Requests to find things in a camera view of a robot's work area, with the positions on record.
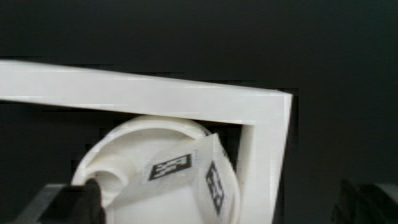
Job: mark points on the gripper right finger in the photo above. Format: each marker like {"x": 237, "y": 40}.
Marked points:
{"x": 367, "y": 204}

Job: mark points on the white stool leg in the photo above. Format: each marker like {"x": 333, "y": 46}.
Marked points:
{"x": 184, "y": 191}

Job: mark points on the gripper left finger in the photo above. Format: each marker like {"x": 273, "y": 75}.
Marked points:
{"x": 67, "y": 204}

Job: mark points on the white round stool seat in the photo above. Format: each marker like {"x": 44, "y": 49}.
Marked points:
{"x": 138, "y": 140}

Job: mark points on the white L-shaped fence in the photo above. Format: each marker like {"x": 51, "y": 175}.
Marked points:
{"x": 102, "y": 90}

